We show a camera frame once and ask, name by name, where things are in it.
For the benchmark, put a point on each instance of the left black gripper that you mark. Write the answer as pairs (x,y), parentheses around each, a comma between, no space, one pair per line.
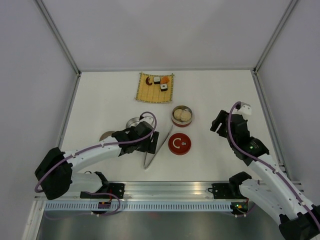
(150,147)

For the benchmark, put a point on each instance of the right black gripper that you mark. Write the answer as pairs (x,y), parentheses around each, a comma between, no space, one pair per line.
(220,118)

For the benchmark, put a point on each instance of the metal tongs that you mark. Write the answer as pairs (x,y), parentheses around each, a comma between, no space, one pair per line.
(148,158)

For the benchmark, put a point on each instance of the white bun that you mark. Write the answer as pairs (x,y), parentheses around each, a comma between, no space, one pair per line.
(177,114)
(186,116)

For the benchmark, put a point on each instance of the sushi roll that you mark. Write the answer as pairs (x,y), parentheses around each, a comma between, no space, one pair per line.
(163,87)
(156,80)

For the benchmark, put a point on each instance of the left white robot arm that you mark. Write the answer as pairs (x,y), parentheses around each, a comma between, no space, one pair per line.
(60,171)

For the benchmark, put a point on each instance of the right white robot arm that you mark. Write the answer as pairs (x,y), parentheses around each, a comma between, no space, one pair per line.
(297,217)

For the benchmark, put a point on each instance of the beige lunch box container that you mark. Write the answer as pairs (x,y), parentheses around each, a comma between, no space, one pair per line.
(132,122)

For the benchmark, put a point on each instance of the red lunch box lid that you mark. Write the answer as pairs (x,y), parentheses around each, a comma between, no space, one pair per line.
(179,144)

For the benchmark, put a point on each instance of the red lunch box container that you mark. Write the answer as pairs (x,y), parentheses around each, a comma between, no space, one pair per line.
(179,123)

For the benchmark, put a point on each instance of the beige lunch box lid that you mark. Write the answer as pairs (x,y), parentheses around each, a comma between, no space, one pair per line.
(106,135)

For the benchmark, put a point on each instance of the yellow bamboo mat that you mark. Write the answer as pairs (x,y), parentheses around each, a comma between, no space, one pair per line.
(153,94)

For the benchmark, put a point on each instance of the dark red sausage piece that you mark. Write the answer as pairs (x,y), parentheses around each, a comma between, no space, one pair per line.
(148,81)

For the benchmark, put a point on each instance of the orange carrot piece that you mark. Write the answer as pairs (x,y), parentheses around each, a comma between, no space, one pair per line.
(164,80)

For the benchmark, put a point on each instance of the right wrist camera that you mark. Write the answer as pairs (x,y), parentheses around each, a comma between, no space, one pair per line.
(244,109)

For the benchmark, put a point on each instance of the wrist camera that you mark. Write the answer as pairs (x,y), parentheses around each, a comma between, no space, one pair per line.
(244,109)
(147,119)

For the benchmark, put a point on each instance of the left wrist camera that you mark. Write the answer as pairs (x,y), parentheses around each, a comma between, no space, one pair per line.
(147,119)

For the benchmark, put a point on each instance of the aluminium front rail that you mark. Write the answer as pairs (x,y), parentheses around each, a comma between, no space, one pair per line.
(151,191)

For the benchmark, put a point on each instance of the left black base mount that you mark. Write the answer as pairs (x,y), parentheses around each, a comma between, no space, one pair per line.
(106,192)

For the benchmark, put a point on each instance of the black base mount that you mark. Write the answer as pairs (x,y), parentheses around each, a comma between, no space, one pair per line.
(106,192)
(221,191)

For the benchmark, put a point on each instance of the white slotted cable duct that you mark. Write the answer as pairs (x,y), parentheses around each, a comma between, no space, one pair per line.
(143,206)

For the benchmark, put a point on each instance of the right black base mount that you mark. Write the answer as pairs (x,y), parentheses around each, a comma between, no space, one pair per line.
(221,191)

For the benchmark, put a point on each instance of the right aluminium frame post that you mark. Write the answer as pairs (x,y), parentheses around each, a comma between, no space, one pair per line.
(276,33)

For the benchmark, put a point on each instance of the aluminium frame post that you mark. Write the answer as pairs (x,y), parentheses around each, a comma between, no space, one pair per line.
(276,33)
(57,35)

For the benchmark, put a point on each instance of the left aluminium frame post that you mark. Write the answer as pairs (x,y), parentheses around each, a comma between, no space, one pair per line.
(57,35)

